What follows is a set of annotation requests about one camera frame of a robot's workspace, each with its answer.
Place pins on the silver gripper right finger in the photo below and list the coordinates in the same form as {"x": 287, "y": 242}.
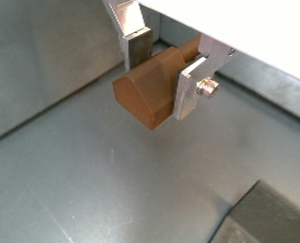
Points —
{"x": 195, "y": 82}

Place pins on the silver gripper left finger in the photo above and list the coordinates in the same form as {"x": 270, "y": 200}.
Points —
{"x": 133, "y": 35}

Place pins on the brown three prong object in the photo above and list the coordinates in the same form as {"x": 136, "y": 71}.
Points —
{"x": 144, "y": 89}

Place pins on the black curved fixture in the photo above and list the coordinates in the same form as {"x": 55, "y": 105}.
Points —
{"x": 262, "y": 218}

